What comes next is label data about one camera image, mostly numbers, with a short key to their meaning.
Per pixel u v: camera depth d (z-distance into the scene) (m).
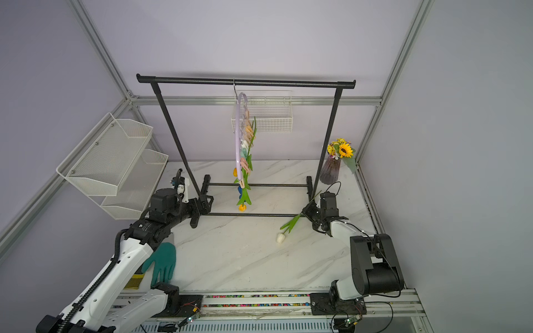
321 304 0.74
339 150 0.90
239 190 0.91
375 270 0.44
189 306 0.73
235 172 0.57
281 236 0.88
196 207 0.67
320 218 0.72
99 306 0.40
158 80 0.57
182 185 0.67
